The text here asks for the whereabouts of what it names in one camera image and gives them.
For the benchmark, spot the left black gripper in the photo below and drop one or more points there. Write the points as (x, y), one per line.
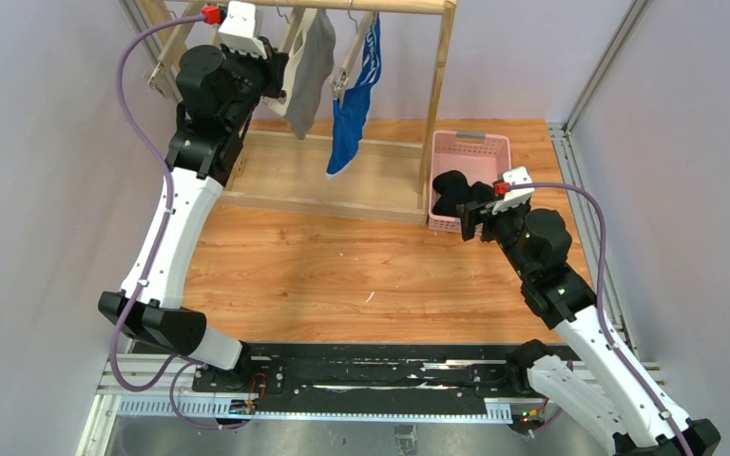
(278, 72)

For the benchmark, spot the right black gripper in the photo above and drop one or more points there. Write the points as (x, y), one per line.
(471, 218)

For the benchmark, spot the black underwear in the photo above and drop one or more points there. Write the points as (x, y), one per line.
(454, 189)

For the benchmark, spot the grey white underwear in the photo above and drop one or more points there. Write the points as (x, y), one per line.
(314, 70)

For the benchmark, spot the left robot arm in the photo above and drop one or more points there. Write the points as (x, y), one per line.
(148, 306)

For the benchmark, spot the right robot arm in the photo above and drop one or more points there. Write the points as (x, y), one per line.
(626, 411)

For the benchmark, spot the empty beige clip hanger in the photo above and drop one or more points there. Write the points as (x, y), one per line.
(172, 43)

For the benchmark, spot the beige hanger with blue underwear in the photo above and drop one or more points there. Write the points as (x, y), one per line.
(340, 81)

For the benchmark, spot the blue underwear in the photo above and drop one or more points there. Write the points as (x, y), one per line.
(350, 117)

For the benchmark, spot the pink plastic basket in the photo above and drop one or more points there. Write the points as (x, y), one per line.
(478, 156)

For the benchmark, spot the wooden clothes rack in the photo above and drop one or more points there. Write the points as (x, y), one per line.
(389, 183)

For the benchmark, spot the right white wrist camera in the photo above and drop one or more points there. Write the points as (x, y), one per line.
(512, 190)

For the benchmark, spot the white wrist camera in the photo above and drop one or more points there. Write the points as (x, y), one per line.
(512, 190)
(236, 28)

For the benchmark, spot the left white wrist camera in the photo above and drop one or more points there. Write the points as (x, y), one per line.
(236, 28)

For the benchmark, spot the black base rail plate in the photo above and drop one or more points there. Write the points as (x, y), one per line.
(369, 380)

